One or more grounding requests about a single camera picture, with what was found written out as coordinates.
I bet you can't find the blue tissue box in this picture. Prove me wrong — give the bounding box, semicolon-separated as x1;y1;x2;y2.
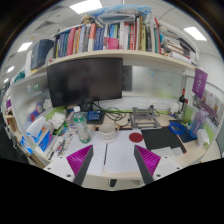
26;117;54;151

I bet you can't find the clear plastic water bottle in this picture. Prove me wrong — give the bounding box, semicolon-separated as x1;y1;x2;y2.
74;106;90;143

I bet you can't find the white ceramic bowl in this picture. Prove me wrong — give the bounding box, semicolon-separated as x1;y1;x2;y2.
99;124;116;143

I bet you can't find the white paper sheet left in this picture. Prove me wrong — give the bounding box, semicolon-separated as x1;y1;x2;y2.
65;131;106;175

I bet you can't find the blue box under monitor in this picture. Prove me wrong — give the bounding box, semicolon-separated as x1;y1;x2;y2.
87;111;103;124

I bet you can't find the white paper sheet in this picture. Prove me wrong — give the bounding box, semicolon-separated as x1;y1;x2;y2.
105;130;146;173
65;131;106;175

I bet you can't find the white wooden bookshelf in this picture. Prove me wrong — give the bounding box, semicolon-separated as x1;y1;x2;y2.
46;19;201;73

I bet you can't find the purple translucent water bottle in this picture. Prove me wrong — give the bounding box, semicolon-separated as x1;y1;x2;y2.
189;109;207;139

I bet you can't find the white tissue pack right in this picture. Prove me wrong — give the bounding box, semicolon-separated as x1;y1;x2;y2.
196;129;210;147

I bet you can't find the black computer monitor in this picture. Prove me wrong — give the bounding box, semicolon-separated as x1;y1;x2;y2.
47;57;123;107

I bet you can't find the white crumpled cloth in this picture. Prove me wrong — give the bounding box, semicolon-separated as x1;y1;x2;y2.
50;112;66;129

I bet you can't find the black mouse pad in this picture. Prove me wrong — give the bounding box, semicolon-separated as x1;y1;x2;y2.
142;127;187;153

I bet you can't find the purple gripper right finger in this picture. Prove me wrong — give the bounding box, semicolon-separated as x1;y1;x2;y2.
134;145;161;185

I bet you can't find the white paper sheet right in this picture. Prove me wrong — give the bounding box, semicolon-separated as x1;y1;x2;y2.
105;130;146;173

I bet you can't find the round red coaster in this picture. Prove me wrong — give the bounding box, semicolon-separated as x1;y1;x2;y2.
129;133;143;143

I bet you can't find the pink container on shelf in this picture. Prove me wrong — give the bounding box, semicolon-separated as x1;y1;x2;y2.
106;38;119;50

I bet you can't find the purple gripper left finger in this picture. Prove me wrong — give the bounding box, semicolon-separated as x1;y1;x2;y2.
66;145;93;186

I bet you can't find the dark blue binder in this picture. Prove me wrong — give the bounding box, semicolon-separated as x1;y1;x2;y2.
30;39;54;70

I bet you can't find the metal laptop stand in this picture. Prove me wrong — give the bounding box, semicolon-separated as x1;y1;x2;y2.
130;105;162;130

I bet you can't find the blue coiled cable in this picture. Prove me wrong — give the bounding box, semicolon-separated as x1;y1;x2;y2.
168;121;186;136

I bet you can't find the purple hanging banner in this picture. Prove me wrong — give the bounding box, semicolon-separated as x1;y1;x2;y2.
192;68;208;98

